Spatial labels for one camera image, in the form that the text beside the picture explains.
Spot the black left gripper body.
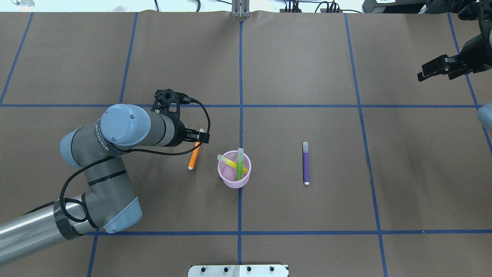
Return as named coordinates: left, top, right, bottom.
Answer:
left=169, top=120, right=186, bottom=147

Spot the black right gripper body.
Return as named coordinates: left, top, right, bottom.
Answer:
left=456, top=4, right=492, bottom=73

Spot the orange highlighter pen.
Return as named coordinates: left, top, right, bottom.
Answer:
left=188, top=142, right=200, bottom=170

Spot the yellow highlighter pen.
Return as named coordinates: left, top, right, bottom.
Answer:
left=217, top=155, right=248, bottom=175

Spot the green highlighter pen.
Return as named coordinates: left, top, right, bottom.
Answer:
left=236, top=148, right=244, bottom=181

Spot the purple highlighter pen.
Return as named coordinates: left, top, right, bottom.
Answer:
left=302, top=141, right=310, bottom=185

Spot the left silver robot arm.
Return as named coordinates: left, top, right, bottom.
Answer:
left=1, top=103, right=186, bottom=266

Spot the pink mesh pen holder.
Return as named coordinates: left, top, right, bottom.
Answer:
left=217, top=150, right=251, bottom=189

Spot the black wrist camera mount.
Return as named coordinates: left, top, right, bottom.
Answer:
left=150, top=89, right=194, bottom=117

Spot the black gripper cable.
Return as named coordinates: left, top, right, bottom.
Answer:
left=60, top=98, right=211, bottom=224

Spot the aluminium frame post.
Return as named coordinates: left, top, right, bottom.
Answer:
left=231, top=0, right=251, bottom=19

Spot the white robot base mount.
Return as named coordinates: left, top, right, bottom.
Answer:
left=188, top=264, right=289, bottom=277

